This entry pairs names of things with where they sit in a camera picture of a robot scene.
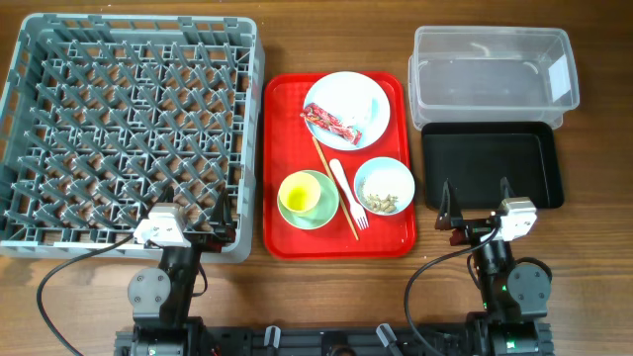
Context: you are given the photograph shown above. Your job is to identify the food scraps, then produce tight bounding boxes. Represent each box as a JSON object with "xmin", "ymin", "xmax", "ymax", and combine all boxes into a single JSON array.
[{"xmin": 360, "ymin": 180, "xmax": 399, "ymax": 215}]

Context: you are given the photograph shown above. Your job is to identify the small light blue bowl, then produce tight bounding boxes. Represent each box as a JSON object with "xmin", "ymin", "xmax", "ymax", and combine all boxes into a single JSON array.
[{"xmin": 354, "ymin": 156, "xmax": 415, "ymax": 217}]

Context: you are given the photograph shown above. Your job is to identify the yellow plastic cup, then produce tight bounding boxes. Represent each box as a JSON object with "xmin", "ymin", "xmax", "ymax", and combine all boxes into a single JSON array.
[{"xmin": 278, "ymin": 171, "xmax": 321, "ymax": 215}]

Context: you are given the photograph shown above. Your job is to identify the white plastic fork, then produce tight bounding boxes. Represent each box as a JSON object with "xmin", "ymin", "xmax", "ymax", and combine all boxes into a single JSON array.
[{"xmin": 328, "ymin": 158, "xmax": 369, "ymax": 229}]

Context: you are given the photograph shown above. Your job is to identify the green bowl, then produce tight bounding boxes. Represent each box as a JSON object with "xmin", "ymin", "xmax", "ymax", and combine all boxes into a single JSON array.
[{"xmin": 277, "ymin": 170, "xmax": 339, "ymax": 230}]

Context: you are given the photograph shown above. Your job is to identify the wooden chopstick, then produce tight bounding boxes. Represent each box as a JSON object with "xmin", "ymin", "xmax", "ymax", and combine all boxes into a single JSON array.
[{"xmin": 311, "ymin": 135, "xmax": 360, "ymax": 242}]

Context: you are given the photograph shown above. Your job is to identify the red snack wrapper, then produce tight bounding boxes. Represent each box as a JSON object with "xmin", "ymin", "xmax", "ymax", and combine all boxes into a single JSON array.
[{"xmin": 300, "ymin": 103, "xmax": 362, "ymax": 145}]

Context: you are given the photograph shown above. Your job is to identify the large light blue plate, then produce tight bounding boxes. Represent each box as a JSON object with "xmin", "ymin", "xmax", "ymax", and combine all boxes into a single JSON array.
[{"xmin": 302, "ymin": 71, "xmax": 393, "ymax": 151}]

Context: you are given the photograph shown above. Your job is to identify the white napkin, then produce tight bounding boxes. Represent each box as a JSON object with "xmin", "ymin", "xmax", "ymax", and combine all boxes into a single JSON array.
[{"xmin": 346, "ymin": 96, "xmax": 373, "ymax": 126}]

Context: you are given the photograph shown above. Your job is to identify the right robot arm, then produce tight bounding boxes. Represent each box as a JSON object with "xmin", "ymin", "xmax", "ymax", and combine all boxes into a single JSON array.
[{"xmin": 435, "ymin": 178, "xmax": 554, "ymax": 355}]

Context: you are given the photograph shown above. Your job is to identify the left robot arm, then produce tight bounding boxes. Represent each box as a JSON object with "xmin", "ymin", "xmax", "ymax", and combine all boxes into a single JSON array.
[{"xmin": 115, "ymin": 188, "xmax": 236, "ymax": 356}]

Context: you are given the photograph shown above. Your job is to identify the grey plastic dishwasher rack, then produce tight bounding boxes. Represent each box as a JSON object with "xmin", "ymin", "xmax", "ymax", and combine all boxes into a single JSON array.
[{"xmin": 1, "ymin": 13, "xmax": 265, "ymax": 263}]

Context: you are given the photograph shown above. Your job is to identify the black rectangular tray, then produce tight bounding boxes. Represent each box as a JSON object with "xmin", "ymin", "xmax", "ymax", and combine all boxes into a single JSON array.
[{"xmin": 421, "ymin": 122, "xmax": 565, "ymax": 210}]

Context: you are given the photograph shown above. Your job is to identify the red plastic tray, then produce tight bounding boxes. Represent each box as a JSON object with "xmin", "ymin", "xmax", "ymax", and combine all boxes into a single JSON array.
[{"xmin": 262, "ymin": 71, "xmax": 416, "ymax": 260}]

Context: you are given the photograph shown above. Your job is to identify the clear plastic bin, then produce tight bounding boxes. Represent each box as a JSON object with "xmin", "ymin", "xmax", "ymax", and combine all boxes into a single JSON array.
[{"xmin": 408, "ymin": 26, "xmax": 580, "ymax": 130}]

